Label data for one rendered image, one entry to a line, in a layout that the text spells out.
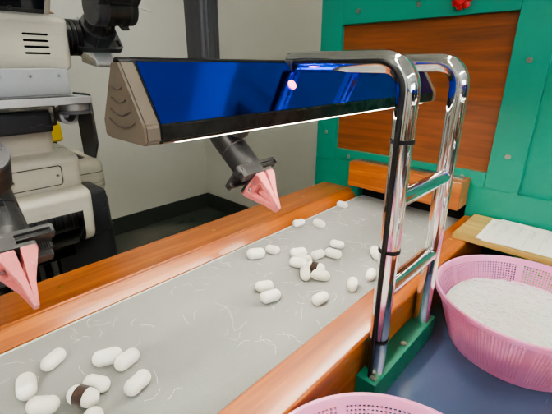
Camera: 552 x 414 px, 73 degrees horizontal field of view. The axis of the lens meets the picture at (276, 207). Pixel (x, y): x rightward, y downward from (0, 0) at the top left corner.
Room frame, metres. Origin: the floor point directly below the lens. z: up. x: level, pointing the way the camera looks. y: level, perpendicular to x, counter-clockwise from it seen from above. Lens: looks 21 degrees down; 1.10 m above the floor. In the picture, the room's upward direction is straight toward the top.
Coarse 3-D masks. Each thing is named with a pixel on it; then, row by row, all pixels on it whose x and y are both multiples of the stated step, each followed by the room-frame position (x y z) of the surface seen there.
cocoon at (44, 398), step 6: (36, 396) 0.31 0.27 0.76; (42, 396) 0.31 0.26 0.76; (48, 396) 0.31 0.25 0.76; (54, 396) 0.31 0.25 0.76; (30, 402) 0.31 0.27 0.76; (36, 402) 0.31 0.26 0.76; (42, 402) 0.31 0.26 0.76; (48, 402) 0.31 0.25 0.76; (54, 402) 0.31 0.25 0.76; (30, 408) 0.30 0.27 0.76; (36, 408) 0.30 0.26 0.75; (42, 408) 0.30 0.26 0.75; (48, 408) 0.30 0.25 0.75; (54, 408) 0.31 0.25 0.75
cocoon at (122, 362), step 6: (132, 348) 0.39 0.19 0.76; (126, 354) 0.38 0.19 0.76; (132, 354) 0.38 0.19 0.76; (138, 354) 0.39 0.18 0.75; (120, 360) 0.37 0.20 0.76; (126, 360) 0.37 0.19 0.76; (132, 360) 0.38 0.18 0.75; (114, 366) 0.37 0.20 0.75; (120, 366) 0.36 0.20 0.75; (126, 366) 0.37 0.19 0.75
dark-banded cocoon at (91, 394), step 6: (78, 384) 0.33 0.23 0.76; (72, 390) 0.32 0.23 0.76; (90, 390) 0.32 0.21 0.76; (96, 390) 0.32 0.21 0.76; (66, 396) 0.32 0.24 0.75; (84, 396) 0.31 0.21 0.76; (90, 396) 0.31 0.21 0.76; (96, 396) 0.32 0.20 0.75; (84, 402) 0.31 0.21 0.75; (90, 402) 0.31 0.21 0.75; (96, 402) 0.32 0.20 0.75
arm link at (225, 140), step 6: (210, 138) 0.75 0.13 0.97; (216, 138) 0.74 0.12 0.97; (222, 138) 0.73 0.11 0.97; (228, 138) 0.73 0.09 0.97; (234, 138) 0.73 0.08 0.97; (240, 138) 0.74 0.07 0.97; (216, 144) 0.74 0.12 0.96; (222, 144) 0.73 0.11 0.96; (228, 144) 0.72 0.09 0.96; (240, 144) 0.74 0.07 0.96; (222, 150) 0.73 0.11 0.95; (222, 156) 0.73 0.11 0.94
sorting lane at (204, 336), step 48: (288, 240) 0.75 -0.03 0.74; (192, 288) 0.56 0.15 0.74; (240, 288) 0.56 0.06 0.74; (288, 288) 0.56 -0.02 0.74; (336, 288) 0.56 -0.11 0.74; (48, 336) 0.44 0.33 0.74; (96, 336) 0.44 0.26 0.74; (144, 336) 0.44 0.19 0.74; (192, 336) 0.44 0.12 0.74; (240, 336) 0.44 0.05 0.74; (288, 336) 0.44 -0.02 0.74; (0, 384) 0.35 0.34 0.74; (48, 384) 0.35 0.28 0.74; (192, 384) 0.35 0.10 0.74; (240, 384) 0.35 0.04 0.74
